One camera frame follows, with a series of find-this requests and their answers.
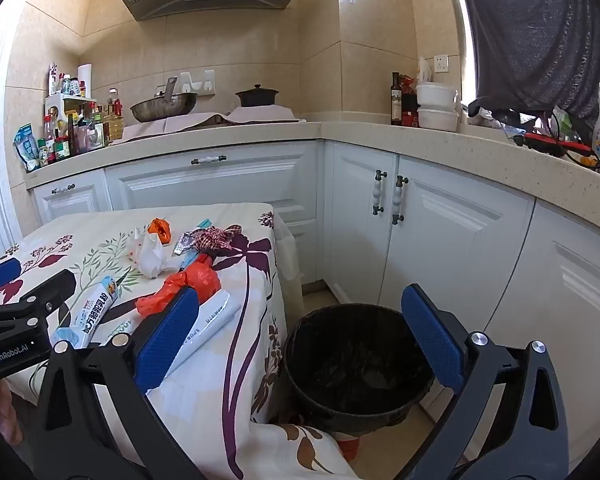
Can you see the red checkered wrapper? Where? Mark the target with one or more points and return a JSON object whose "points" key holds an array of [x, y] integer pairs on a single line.
{"points": [[217, 238]]}

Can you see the person's left hand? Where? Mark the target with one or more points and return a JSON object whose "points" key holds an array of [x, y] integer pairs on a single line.
{"points": [[2, 407]]}

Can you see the clear orange-dotted plastic bag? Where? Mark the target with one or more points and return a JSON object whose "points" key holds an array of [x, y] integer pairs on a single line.
{"points": [[152, 257]]}

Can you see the black lidded pot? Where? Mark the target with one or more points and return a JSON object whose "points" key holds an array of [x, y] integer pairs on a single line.
{"points": [[257, 97]]}

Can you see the white lower drawer front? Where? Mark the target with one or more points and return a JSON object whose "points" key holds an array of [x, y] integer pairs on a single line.
{"points": [[300, 240]]}

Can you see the paper towel roll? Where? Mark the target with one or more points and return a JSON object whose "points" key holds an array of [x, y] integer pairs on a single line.
{"points": [[84, 80]]}

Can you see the dark glass bottle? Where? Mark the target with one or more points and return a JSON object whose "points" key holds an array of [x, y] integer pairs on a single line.
{"points": [[397, 105]]}

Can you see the white green-print packet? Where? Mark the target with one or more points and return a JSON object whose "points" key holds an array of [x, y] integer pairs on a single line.
{"points": [[122, 327]]}

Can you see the white door frame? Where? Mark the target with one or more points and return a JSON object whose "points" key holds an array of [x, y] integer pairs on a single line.
{"points": [[0, 160]]}

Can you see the trash bin with black bag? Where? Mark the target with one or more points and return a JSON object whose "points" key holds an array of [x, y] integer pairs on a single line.
{"points": [[355, 360]]}

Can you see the steel wok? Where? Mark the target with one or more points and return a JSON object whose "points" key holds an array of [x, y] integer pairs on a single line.
{"points": [[162, 108]]}

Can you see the red black power tool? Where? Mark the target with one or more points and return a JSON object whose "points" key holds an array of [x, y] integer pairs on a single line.
{"points": [[555, 144]]}

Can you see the narrow white cabinet door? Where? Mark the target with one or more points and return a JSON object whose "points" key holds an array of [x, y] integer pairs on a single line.
{"points": [[355, 220]]}

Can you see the cluster of condiment bottles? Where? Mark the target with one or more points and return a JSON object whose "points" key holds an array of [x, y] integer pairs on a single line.
{"points": [[87, 132]]}

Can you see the white printed packet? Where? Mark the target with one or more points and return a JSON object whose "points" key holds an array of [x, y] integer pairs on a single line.
{"points": [[215, 317]]}

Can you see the wide white drawer front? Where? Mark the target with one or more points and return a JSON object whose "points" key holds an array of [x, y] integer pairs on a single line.
{"points": [[205, 182]]}

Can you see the white shelf rack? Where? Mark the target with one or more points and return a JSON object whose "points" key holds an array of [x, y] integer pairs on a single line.
{"points": [[55, 107]]}

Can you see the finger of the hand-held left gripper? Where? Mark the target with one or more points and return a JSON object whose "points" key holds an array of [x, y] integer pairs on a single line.
{"points": [[55, 287], [0, 275]]}

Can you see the white blue tube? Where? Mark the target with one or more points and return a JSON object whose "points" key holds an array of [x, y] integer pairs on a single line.
{"points": [[92, 310]]}

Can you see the silver foil wrapper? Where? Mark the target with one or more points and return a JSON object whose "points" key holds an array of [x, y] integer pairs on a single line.
{"points": [[184, 244]]}

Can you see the white plastic bag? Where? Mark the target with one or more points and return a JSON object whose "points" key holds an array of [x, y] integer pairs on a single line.
{"points": [[425, 72]]}

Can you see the teal white stick packet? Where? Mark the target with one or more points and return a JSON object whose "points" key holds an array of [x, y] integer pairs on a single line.
{"points": [[204, 224]]}

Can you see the clear plastic sheet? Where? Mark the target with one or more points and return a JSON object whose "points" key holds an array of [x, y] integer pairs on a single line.
{"points": [[290, 260]]}

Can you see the dark curtain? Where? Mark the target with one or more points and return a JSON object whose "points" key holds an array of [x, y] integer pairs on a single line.
{"points": [[540, 25]]}

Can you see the light blue stick packet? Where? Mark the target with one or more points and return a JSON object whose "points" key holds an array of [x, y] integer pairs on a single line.
{"points": [[190, 261]]}

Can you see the beige stove cover cloth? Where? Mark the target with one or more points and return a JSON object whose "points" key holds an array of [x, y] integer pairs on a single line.
{"points": [[265, 114], [180, 127]]}

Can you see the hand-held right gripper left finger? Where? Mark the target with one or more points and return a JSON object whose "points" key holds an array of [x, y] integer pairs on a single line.
{"points": [[167, 340]]}

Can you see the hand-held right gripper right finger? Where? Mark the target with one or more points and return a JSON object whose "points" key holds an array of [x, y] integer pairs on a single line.
{"points": [[432, 340]]}

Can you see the orange wrapper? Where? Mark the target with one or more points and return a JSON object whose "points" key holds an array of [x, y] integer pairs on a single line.
{"points": [[160, 230]]}

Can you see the floral tablecloth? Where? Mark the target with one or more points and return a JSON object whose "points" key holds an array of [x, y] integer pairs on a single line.
{"points": [[220, 410]]}

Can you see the small white drawer front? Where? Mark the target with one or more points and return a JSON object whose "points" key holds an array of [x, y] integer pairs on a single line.
{"points": [[75, 205]]}

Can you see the white wall rack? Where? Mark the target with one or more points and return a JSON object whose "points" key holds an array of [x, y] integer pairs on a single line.
{"points": [[200, 82]]}

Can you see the red plastic bag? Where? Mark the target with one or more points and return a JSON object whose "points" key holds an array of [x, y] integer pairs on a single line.
{"points": [[200, 280]]}

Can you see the white wall socket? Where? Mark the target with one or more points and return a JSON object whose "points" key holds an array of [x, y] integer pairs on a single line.
{"points": [[441, 63]]}

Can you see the red packets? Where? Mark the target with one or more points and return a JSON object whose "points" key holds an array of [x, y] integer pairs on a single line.
{"points": [[410, 110]]}

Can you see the blue snack bag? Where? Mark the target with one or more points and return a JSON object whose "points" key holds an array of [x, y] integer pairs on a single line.
{"points": [[27, 150]]}

